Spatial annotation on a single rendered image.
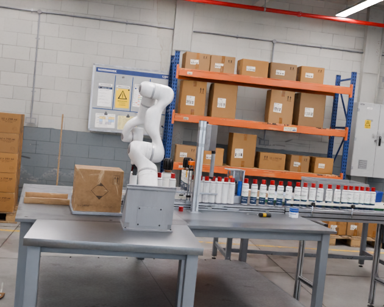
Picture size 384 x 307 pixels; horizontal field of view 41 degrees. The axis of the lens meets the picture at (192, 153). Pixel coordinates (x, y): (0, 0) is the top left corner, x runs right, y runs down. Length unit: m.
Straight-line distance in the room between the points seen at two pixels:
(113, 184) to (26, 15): 5.44
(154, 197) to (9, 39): 5.83
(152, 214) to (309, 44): 6.37
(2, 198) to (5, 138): 0.76
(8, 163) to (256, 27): 4.40
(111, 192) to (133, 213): 0.43
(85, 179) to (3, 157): 3.65
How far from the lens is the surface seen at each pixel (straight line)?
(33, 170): 8.38
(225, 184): 3.99
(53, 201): 3.67
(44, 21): 8.44
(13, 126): 6.90
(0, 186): 6.97
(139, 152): 3.21
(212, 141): 3.81
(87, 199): 3.37
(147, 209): 2.98
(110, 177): 3.36
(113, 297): 3.77
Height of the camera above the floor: 1.45
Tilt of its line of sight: 3 degrees down
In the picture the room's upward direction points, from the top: 6 degrees clockwise
